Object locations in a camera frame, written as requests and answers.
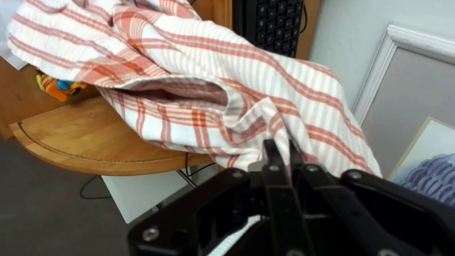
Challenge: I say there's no orange toy truck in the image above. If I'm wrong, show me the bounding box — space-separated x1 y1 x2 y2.
34 70 91 105

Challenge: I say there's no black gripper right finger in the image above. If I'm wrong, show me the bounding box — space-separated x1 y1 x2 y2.
289 139 455 256

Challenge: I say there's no silver framed blue picture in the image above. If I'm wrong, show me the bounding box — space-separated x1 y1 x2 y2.
352 23 455 211

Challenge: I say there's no wooden roll-top desk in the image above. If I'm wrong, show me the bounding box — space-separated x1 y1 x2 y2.
0 0 324 178

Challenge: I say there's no red white striped towel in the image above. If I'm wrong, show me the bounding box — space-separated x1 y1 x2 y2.
6 0 384 180

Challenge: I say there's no white floor box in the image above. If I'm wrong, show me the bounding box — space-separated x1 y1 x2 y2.
99 163 225 225

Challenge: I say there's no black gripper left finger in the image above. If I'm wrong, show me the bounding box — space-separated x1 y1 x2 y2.
126 139 310 256

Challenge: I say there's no black computer keyboard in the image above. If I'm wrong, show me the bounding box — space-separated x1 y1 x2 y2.
233 0 306 60

